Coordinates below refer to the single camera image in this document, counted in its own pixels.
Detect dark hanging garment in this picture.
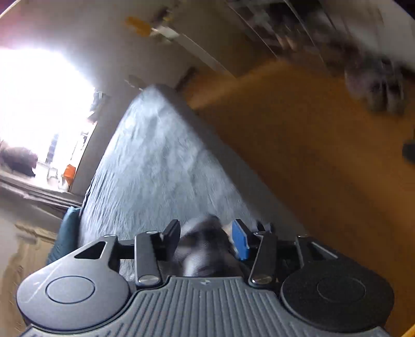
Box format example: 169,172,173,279
88,92,108,124

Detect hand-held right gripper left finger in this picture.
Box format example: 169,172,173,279
74,220,181,289

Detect dark bag on sill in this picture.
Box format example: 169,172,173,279
0,146,38,178

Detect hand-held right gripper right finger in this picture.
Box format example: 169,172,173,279
232,219,338,287

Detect plaid pants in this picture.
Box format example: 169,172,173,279
173,214,251,278

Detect barred window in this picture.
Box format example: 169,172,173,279
0,48,98,192

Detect blue quilt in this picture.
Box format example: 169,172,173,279
47,207,82,265

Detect carved cream headboard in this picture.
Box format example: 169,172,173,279
0,210,65,292

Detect grey bed sheet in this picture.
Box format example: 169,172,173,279
76,83,308,282

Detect yellow object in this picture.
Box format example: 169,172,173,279
125,16,153,36

